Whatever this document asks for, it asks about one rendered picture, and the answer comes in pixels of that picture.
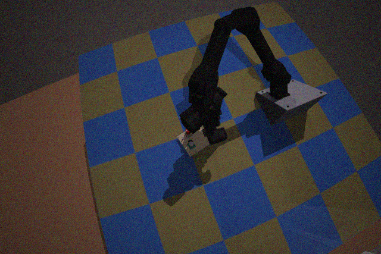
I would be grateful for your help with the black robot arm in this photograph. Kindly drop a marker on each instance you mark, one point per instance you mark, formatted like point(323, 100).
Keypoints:
point(204, 79)

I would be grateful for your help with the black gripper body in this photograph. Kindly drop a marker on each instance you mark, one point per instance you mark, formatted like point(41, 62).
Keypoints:
point(215, 135)

